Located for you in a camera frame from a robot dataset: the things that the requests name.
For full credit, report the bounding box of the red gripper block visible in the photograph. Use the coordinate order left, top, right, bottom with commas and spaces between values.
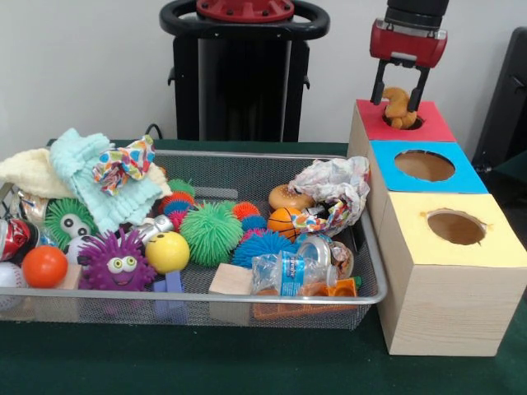
369, 20, 449, 114

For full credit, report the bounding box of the brown teddy bear toy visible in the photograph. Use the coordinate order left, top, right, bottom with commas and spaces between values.
382, 86, 418, 130

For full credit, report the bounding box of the polka dot patterned cloth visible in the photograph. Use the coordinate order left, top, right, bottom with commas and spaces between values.
92, 136, 156, 195

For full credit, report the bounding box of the light blue knitted cloth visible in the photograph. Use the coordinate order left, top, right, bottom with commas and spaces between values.
48, 128, 164, 233

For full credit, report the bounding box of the cream waffle cloth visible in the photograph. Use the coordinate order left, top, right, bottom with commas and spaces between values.
0, 146, 174, 200

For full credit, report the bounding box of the wooden box with three holes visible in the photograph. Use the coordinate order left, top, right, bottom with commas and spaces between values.
347, 100, 527, 357

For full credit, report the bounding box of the shallow clear mesh bin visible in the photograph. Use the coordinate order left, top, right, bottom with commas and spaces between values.
0, 146, 388, 332

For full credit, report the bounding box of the black panel on stand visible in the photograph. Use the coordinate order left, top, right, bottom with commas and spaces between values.
478, 27, 527, 186

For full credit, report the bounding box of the tan orange ball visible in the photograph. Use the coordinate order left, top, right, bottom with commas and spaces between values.
268, 184, 314, 211

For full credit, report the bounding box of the orange basketball toy ball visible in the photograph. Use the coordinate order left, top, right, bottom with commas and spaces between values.
265, 206, 301, 241

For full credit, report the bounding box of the large blue spiky ball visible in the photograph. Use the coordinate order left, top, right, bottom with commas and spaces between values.
232, 229, 299, 268

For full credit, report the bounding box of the crushed clear plastic bottle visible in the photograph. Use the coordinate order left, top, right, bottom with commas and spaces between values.
251, 251, 338, 297

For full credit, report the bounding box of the plain wooden block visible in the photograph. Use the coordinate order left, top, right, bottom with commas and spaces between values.
208, 263, 254, 296

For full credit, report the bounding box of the yellow smiley ball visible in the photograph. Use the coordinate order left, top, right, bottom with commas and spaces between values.
145, 231, 191, 275

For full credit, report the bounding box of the purple building block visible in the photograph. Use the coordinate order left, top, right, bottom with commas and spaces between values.
152, 272, 187, 295

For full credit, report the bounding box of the dark green table cloth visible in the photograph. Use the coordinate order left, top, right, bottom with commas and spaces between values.
0, 138, 527, 395

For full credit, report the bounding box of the purple spiky ball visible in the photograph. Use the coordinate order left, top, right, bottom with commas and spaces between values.
76, 230, 155, 293

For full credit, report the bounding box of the green spiky ball with eyes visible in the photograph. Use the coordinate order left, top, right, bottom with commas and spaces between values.
43, 197, 98, 250

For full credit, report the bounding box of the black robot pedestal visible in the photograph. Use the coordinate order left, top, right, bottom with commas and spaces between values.
161, 0, 330, 142

